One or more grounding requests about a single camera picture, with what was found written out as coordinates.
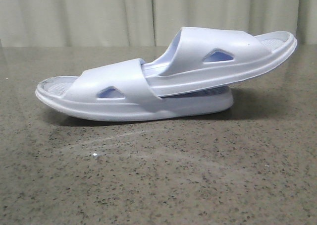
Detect light blue slipper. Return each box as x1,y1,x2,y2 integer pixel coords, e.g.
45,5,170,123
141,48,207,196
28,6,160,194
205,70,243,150
142,27,297,97
35,58,233,121

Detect beige curtain backdrop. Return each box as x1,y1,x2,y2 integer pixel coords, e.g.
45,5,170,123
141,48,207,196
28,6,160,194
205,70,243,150
0,0,317,47

